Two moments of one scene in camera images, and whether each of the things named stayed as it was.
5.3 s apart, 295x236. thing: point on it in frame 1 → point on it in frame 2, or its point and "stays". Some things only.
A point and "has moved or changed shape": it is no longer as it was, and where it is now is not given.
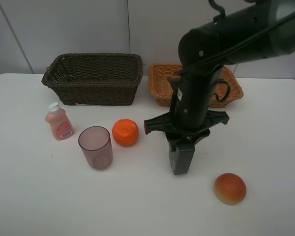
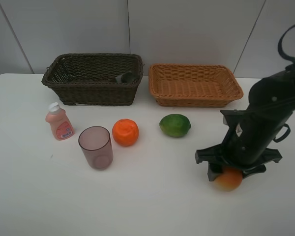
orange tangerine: x=125 y=132 stays
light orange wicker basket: x=160 y=73 stays
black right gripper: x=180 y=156 → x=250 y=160
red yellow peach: x=230 y=189 has moved or changed shape
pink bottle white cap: x=62 y=126 stays
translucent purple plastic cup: x=96 y=143 stays
